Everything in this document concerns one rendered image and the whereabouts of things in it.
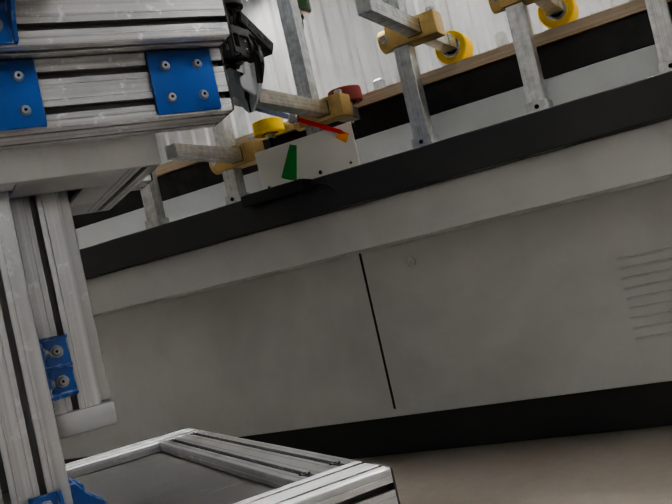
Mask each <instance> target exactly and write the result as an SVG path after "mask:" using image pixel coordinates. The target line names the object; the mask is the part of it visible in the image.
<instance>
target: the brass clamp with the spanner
mask: <svg viewBox="0 0 672 504"><path fill-rule="evenodd" d="M319 100H323V101H327V105H328V109H329V114H328V115H326V116H323V117H320V118H316V117H310V116H304V115H300V116H301V118H303V119H307V120H310V121H313V122H317V123H320V124H324V125H327V124H330V123H333V122H336V121H339V120H342V119H345V118H348V117H351V116H353V115H354V114H353V110H352V105H351V101H350V97H349V94H344V93H340V92H338V93H336V94H333V95H330V96H327V97H324V98H321V99H319ZM293 126H294V128H295V129H296V130H297V131H303V130H305V128H307V127H310V126H311V125H308V124H304V123H301V122H299V123H298V124H293Z"/></svg>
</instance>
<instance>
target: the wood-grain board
mask: <svg viewBox="0 0 672 504"><path fill-rule="evenodd" d="M645 11H647V9H646V5H645V1H644V0H632V1H629V2H626V3H623V4H621V5H618V6H615V7H612V8H609V9H606V10H603V11H600V12H598V13H595V14H592V15H589V16H586V17H583V18H580V19H577V20H575V21H572V22H569V23H566V24H563V25H560V26H557V27H555V28H552V29H549V30H546V31H543V32H540V33H537V34H534V40H535V44H536V48H539V47H542V46H545V45H548V44H551V43H554V42H557V41H560V40H562V39H565V38H568V37H571V36H574V35H577V34H580V33H583V32H586V31H589V30H592V29H595V28H598V27H601V26H604V25H607V24H610V23H613V22H615V21H618V20H621V19H624V18H627V17H630V16H633V15H636V14H639V13H642V12H645ZM515 55H516V52H515V48H514V44H513V42H511V43H509V44H506V45H503V46H500V47H497V48H494V49H491V50H488V51H486V52H483V53H480V54H477V55H474V56H471V57H468V58H466V59H463V60H460V61H457V62H454V63H451V64H448V65H445V66H443V67H440V68H437V69H434V70H431V71H428V72H425V73H422V74H420V75H421V80H422V84H423V87H424V86H427V85H430V84H433V83H436V82H439V81H442V80H445V79H448V78H451V77H454V76H456V75H459V74H462V73H465V72H468V71H471V70H474V69H477V68H480V67H483V66H486V65H489V64H492V63H495V62H498V61H501V60H504V59H507V58H509V57H512V56H515ZM401 94H403V90H402V86H401V81H400V82H397V83H394V84H391V85H388V86H385V87H382V88H379V89H377V90H374V91H371V92H368V93H365V94H362V96H363V100H362V101H361V102H360V103H358V104H355V105H353V106H354V107H358V109H359V108H362V107H365V106H368V105H371V104H374V103H377V102H380V101H383V100H386V99H389V98H392V97H395V96H398V95H401ZM283 124H284V128H285V131H284V132H283V133H281V134H279V135H276V137H277V136H280V135H283V134H286V133H289V132H292V131H295V130H296V129H295V128H294V126H293V124H291V123H289V121H285V122H283ZM251 136H254V132H253V133H250V134H247V135H245V136H242V137H239V138H236V139H235V143H236V145H238V144H240V143H243V142H246V141H248V137H251ZM254 137H255V136H254ZM255 140H258V141H265V140H266V138H256V137H255ZM197 163H200V162H198V161H176V160H173V161H170V162H167V163H164V164H161V165H159V166H158V167H157V168H156V169H155V170H156V175H157V177H159V176H162V175H165V174H168V173H171V172H174V171H177V170H180V169H183V168H186V167H189V166H191V165H194V164H197Z"/></svg>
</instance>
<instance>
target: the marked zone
mask: <svg viewBox="0 0 672 504"><path fill-rule="evenodd" d="M281 178H283V179H288V180H297V145H291V144H290V145H289V149H288V153H287V157H286V161H285V165H284V169H283V173H282V177H281Z"/></svg>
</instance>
